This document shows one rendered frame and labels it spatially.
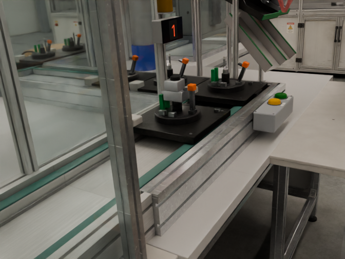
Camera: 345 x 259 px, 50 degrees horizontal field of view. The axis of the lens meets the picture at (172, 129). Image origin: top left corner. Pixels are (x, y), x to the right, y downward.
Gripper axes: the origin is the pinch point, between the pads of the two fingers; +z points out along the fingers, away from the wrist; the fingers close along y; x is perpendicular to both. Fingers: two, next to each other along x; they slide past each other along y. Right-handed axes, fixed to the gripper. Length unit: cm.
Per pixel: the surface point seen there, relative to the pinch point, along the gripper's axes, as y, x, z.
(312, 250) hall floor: -41, 14, 123
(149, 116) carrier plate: 43, -26, 28
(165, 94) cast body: 42, -20, 21
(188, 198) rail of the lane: 65, 1, 36
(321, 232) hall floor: -57, 15, 123
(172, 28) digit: 25.4, -28.0, 4.1
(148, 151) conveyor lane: 54, -18, 34
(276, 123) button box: 22.4, 7.1, 31.1
